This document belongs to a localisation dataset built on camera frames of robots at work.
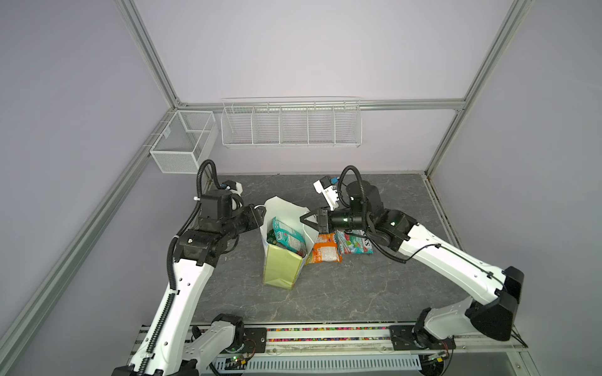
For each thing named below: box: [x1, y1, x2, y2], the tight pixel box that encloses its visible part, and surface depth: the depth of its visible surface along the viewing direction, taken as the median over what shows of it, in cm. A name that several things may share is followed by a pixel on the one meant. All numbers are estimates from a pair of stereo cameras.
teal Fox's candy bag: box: [272, 216, 308, 258], surface depth 82 cm
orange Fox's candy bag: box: [305, 232, 342, 266], surface depth 92 cm
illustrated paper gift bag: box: [260, 195, 320, 290], surface depth 78 cm
